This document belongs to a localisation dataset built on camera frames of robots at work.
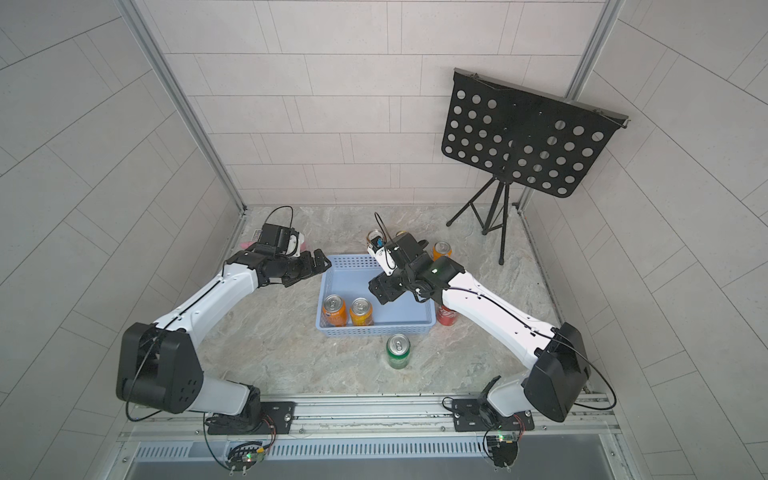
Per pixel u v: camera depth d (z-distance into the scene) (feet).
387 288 2.16
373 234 3.14
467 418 2.32
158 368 1.34
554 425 2.30
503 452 2.25
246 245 3.39
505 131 2.46
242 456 2.22
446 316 2.69
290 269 2.34
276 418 2.32
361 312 2.58
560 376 1.28
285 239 2.27
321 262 2.52
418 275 1.84
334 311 2.58
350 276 3.23
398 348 2.37
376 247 2.18
